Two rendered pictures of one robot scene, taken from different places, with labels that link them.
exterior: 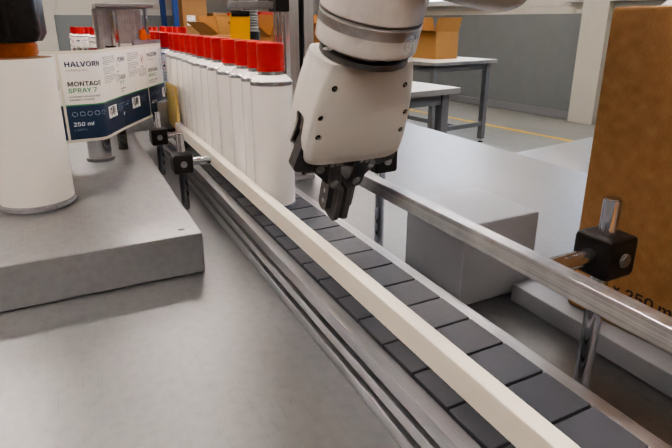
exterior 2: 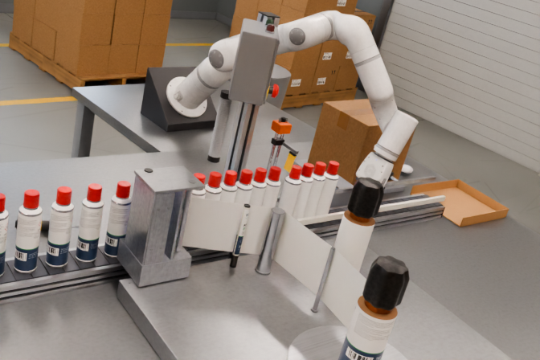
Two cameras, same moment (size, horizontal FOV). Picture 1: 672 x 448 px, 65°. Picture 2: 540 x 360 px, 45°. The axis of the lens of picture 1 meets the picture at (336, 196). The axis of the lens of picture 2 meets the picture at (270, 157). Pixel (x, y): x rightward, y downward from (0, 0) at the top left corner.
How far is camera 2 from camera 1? 2.41 m
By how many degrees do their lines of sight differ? 96
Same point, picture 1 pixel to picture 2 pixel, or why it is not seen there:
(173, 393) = (405, 250)
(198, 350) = (389, 247)
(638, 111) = (369, 145)
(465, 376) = (415, 202)
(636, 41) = (371, 132)
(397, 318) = (401, 205)
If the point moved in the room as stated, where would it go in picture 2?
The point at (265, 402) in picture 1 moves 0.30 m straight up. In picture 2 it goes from (400, 239) to (427, 160)
